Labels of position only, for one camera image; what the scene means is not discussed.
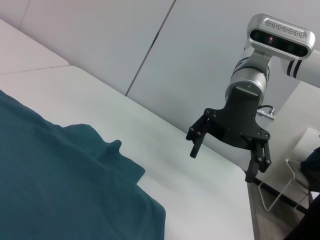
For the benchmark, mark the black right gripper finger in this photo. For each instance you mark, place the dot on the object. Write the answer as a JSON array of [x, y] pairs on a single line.
[[197, 140], [258, 160]]

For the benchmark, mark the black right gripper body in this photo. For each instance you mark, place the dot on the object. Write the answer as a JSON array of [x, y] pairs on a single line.
[[240, 117]]

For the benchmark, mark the blue shirt with FREE print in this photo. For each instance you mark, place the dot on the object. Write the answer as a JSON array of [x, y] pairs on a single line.
[[62, 180]]

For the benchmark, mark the white ribbed plastic panel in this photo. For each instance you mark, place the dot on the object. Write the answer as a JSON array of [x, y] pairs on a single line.
[[303, 145]]

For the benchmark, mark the black fabric mass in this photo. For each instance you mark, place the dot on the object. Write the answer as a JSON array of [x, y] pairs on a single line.
[[312, 175]]

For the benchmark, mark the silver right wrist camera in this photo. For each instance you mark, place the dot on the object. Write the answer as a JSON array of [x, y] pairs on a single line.
[[280, 35]]

